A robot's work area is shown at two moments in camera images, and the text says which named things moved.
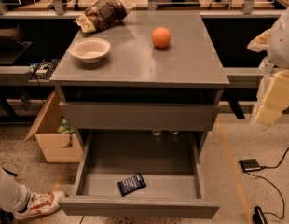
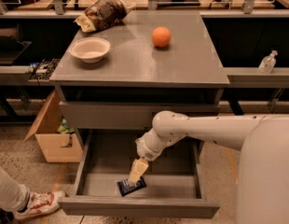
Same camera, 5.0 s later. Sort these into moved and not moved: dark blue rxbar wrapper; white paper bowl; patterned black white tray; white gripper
Moved: white gripper
Not moved: dark blue rxbar wrapper; patterned black white tray; white paper bowl
